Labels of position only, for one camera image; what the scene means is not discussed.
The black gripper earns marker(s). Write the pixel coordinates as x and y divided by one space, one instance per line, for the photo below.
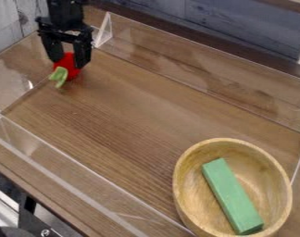
72 32

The red plush radish green leaves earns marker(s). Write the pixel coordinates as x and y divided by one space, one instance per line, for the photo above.
65 70

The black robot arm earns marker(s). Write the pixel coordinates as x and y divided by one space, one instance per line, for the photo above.
65 11

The wooden bowl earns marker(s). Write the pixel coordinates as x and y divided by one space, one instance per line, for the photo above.
261 176

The green rectangular block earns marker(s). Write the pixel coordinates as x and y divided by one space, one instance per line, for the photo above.
240 210

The clear acrylic corner bracket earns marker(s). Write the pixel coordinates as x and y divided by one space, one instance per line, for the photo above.
102 33

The black metal table frame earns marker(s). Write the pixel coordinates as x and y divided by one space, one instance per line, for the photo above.
39 221

